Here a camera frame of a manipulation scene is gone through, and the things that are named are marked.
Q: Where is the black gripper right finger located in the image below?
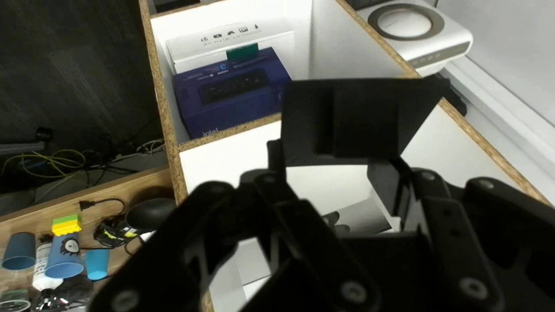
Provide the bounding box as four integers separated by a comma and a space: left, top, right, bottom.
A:
365, 160, 555, 312

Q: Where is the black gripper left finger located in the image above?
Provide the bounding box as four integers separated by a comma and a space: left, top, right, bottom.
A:
85, 167, 385, 312

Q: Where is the white open shelf unit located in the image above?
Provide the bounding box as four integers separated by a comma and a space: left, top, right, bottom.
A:
137, 0, 551, 312

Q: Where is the black computer mouse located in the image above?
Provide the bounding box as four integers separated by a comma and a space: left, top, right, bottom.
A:
124, 197, 176, 231

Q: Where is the black yellow small gadget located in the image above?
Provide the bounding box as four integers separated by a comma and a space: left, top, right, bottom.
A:
93, 221, 142, 249

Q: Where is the blue cardboard box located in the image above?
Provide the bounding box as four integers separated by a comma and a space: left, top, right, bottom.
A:
171, 48, 294, 141

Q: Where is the light blue plastic cup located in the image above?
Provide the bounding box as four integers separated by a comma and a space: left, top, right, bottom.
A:
83, 249, 112, 283

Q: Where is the yellow green toy block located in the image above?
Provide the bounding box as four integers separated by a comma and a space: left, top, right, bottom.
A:
50, 214, 83, 238

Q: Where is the wooden cluttered desk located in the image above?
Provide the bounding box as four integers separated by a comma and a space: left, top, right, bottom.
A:
0, 167, 176, 312

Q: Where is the blue cup with sticker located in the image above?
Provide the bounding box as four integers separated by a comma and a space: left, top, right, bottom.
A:
43, 235, 86, 282

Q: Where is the white flat product box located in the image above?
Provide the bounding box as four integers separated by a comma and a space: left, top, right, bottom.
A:
164, 20, 296, 75

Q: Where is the white round-grille air purifier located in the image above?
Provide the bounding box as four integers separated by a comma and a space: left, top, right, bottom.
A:
345, 0, 475, 79

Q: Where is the dark blue plastic cup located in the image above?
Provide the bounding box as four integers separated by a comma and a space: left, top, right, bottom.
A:
0, 231, 38, 273

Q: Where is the yellow cable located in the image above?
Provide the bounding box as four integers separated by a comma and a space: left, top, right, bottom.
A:
1, 148, 90, 183

